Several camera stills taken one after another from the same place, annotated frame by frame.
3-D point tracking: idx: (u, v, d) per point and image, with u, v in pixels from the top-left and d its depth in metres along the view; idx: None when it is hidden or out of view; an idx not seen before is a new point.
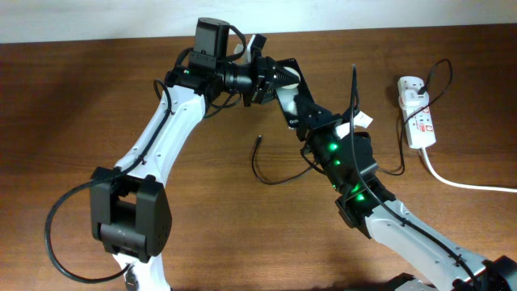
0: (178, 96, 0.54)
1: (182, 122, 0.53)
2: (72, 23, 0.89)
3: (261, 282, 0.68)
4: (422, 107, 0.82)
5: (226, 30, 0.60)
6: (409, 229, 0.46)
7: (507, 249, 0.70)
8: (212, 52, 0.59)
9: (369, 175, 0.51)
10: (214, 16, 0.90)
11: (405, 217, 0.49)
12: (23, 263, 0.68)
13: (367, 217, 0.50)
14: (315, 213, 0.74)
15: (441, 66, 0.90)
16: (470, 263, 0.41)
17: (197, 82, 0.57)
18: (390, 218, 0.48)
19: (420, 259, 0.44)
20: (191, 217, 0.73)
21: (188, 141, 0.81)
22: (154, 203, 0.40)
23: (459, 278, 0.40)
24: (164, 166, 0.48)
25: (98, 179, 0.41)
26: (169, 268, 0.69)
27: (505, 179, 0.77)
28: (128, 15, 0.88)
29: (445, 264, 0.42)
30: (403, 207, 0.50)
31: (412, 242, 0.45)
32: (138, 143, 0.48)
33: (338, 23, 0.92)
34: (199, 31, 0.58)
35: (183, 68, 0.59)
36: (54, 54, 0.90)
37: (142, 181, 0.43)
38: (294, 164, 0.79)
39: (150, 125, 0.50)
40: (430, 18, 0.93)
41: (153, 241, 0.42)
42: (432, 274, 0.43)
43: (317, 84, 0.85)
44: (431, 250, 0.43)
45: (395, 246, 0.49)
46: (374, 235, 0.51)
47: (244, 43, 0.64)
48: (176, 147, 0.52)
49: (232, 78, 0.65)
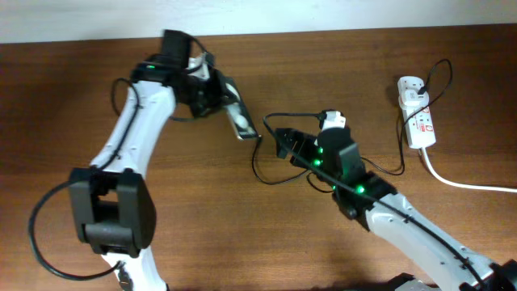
0: (145, 90, 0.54)
1: (152, 115, 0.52)
2: (70, 23, 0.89)
3: (261, 282, 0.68)
4: (422, 107, 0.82)
5: (188, 40, 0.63)
6: (412, 225, 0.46)
7: (507, 249, 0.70)
8: (178, 54, 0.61)
9: (355, 157, 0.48)
10: (214, 16, 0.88)
11: (408, 212, 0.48)
12: (25, 262, 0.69)
13: (368, 212, 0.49)
14: (316, 213, 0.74)
15: (442, 66, 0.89)
16: (476, 266, 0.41)
17: (162, 75, 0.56)
18: (393, 214, 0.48)
19: (424, 258, 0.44)
20: (191, 217, 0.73)
21: (187, 140, 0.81)
22: (135, 195, 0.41)
23: (466, 282, 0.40)
24: (140, 158, 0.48)
25: (74, 178, 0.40)
26: (169, 267, 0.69)
27: (506, 179, 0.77)
28: (127, 16, 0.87)
29: (451, 266, 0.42)
30: (405, 202, 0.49)
31: (416, 239, 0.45)
32: (111, 140, 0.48)
33: (339, 23, 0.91)
34: (165, 37, 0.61)
35: (147, 65, 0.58)
36: (56, 56, 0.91)
37: (119, 175, 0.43)
38: (294, 164, 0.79)
39: (121, 123, 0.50)
40: (432, 18, 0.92)
41: (140, 234, 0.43)
42: (438, 275, 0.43)
43: (316, 85, 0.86)
44: (435, 249, 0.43)
45: (397, 242, 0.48)
46: (374, 229, 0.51)
47: (189, 48, 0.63)
48: (151, 140, 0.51)
49: (199, 92, 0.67)
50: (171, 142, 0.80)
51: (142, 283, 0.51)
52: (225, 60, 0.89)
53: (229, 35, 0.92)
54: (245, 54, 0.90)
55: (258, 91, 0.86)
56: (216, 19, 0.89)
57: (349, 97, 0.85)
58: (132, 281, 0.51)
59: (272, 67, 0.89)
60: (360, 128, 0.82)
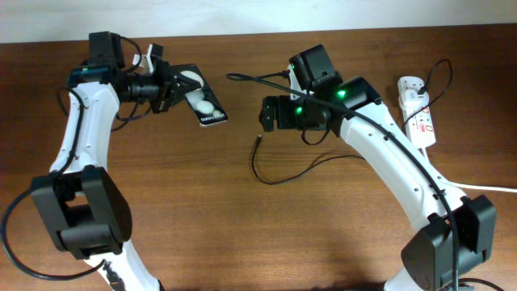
0: (86, 92, 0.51)
1: (99, 112, 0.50)
2: (69, 23, 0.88)
3: (261, 282, 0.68)
4: (422, 107, 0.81)
5: (116, 39, 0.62)
6: (391, 143, 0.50)
7: (506, 249, 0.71)
8: (111, 53, 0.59)
9: (324, 63, 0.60)
10: (214, 16, 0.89)
11: (390, 129, 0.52)
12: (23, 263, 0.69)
13: (347, 120, 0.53)
14: (316, 213, 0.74)
15: (442, 66, 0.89)
16: (446, 195, 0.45)
17: (98, 73, 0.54)
18: (374, 129, 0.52)
19: (395, 179, 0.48)
20: (190, 217, 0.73)
21: (187, 140, 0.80)
22: (102, 186, 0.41)
23: (435, 212, 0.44)
24: (99, 154, 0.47)
25: (34, 186, 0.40)
26: (169, 268, 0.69)
27: (506, 179, 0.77)
28: (127, 16, 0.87)
29: (423, 193, 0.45)
30: (388, 119, 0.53)
31: (393, 158, 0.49)
32: (65, 144, 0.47)
33: (340, 23, 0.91)
34: (91, 41, 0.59)
35: (81, 67, 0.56)
36: (54, 54, 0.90)
37: (81, 173, 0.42)
38: (294, 164, 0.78)
39: (70, 126, 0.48)
40: (431, 18, 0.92)
41: (117, 225, 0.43)
42: (406, 196, 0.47)
43: None
44: (409, 170, 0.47)
45: (369, 156, 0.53)
46: (346, 137, 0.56)
47: (119, 46, 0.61)
48: (106, 137, 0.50)
49: (140, 87, 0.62)
50: (171, 142, 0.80)
51: (132, 279, 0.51)
52: (225, 60, 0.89)
53: (229, 34, 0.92)
54: (245, 53, 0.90)
55: (258, 91, 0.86)
56: (216, 18, 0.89)
57: None
58: (122, 281, 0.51)
59: (272, 66, 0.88)
60: None
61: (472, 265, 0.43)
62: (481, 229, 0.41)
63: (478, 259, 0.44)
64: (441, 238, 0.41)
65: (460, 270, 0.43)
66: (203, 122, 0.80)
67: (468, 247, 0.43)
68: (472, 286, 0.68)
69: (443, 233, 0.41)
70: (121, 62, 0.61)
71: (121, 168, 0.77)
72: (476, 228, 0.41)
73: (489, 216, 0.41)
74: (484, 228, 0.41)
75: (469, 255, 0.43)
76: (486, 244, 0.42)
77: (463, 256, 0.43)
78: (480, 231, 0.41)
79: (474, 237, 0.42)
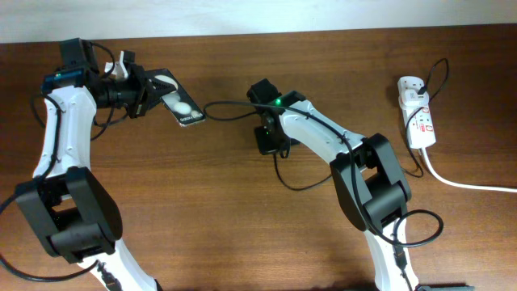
0: (63, 95, 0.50)
1: (77, 115, 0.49)
2: (69, 23, 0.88)
3: (261, 281, 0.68)
4: (422, 107, 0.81)
5: (86, 46, 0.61)
6: (311, 121, 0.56)
7: (506, 249, 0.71)
8: (83, 60, 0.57)
9: (271, 89, 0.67)
10: (213, 17, 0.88)
11: (311, 112, 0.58)
12: (24, 262, 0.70)
13: (280, 116, 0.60)
14: (316, 212, 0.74)
15: (441, 67, 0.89)
16: (350, 142, 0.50)
17: (74, 78, 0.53)
18: (298, 114, 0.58)
19: (317, 145, 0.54)
20: (191, 217, 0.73)
21: (187, 139, 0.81)
22: (87, 186, 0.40)
23: (340, 152, 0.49)
24: (81, 155, 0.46)
25: (18, 192, 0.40)
26: (169, 267, 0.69)
27: (506, 179, 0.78)
28: (126, 16, 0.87)
29: (332, 143, 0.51)
30: (309, 105, 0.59)
31: (313, 131, 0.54)
32: (44, 149, 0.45)
33: (339, 23, 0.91)
34: (61, 48, 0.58)
35: (54, 73, 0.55)
36: (53, 54, 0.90)
37: (65, 175, 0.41)
38: (295, 165, 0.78)
39: (48, 131, 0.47)
40: (431, 18, 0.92)
41: (107, 224, 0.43)
42: (325, 153, 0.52)
43: (316, 84, 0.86)
44: (325, 135, 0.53)
45: (301, 137, 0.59)
46: (286, 132, 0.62)
47: (90, 56, 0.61)
48: (86, 140, 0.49)
49: (119, 94, 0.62)
50: (170, 142, 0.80)
51: (128, 280, 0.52)
52: (226, 61, 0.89)
53: (229, 35, 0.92)
54: (245, 54, 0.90)
55: None
56: (215, 19, 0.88)
57: (349, 97, 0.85)
58: (118, 281, 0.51)
59: (272, 66, 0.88)
60: (360, 128, 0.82)
61: (394, 204, 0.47)
62: (385, 162, 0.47)
63: (401, 198, 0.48)
64: (355, 170, 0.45)
65: (384, 208, 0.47)
66: (182, 124, 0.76)
67: (384, 185, 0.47)
68: (472, 286, 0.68)
69: (355, 168, 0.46)
70: (94, 68, 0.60)
71: (121, 168, 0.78)
72: (380, 162, 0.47)
73: (387, 149, 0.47)
74: (387, 161, 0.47)
75: (388, 192, 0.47)
76: (396, 176, 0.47)
77: (382, 192, 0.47)
78: (384, 164, 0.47)
79: (383, 173, 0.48)
